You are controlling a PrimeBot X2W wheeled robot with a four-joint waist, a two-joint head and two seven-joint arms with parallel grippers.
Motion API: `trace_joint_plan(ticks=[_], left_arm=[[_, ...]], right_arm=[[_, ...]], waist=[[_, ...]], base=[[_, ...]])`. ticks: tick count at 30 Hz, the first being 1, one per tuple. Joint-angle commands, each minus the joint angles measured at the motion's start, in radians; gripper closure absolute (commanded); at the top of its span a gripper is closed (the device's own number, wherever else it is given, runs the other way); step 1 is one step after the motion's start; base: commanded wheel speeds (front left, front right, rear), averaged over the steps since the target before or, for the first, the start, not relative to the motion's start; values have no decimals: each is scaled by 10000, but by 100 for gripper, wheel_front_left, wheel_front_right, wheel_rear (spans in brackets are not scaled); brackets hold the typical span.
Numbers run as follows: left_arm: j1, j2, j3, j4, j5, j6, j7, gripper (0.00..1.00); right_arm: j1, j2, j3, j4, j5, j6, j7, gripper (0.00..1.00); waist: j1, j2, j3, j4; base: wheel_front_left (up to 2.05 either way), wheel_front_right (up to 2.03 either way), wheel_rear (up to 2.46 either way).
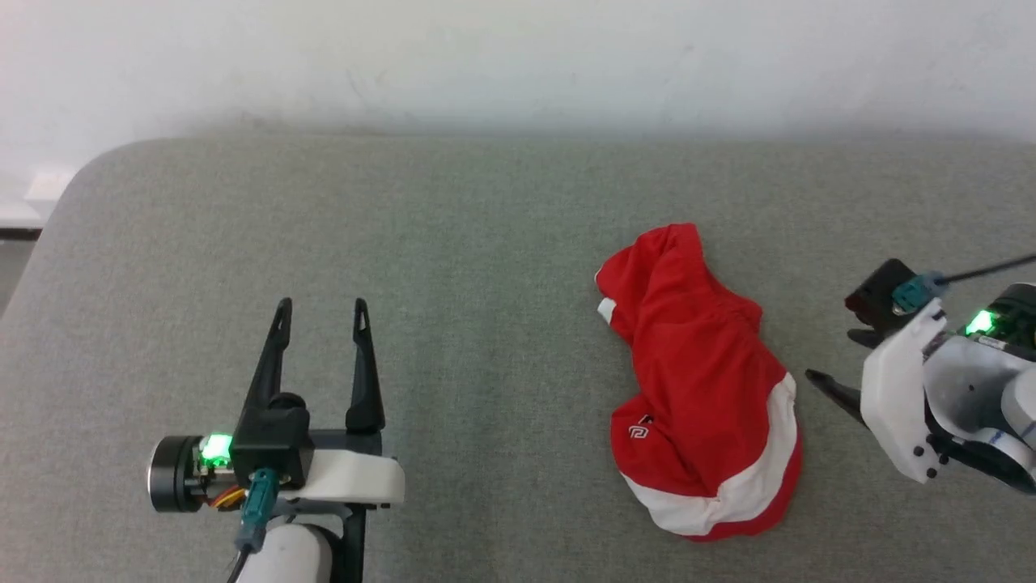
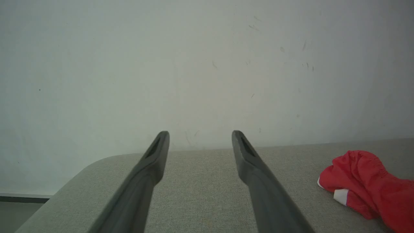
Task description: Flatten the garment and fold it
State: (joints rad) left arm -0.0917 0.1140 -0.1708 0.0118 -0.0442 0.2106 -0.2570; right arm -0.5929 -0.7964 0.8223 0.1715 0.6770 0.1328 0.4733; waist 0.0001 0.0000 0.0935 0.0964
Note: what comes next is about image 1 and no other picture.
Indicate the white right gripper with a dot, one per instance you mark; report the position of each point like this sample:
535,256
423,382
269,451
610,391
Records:
890,397

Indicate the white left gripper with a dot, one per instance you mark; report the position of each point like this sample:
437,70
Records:
356,478

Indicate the red and white shorts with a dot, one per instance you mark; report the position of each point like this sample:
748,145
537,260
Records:
696,364

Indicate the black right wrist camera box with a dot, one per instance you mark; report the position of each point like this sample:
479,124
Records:
878,295

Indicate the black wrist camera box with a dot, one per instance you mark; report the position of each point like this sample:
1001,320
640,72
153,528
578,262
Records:
271,441
878,295

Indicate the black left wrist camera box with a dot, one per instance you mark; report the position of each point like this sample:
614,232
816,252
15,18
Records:
271,441

